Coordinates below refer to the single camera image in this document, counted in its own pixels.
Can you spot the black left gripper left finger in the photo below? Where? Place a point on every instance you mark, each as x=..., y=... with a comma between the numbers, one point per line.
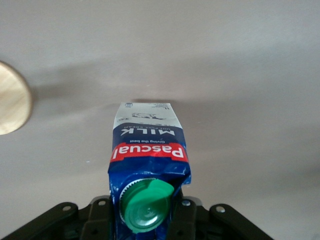
x=97, y=220

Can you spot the wooden mug tree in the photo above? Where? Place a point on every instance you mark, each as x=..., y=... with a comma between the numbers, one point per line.
x=12, y=100

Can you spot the blue white milk carton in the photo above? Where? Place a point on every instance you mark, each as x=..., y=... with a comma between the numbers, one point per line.
x=147, y=150

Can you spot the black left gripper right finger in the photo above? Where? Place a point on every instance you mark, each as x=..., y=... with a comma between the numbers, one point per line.
x=186, y=220

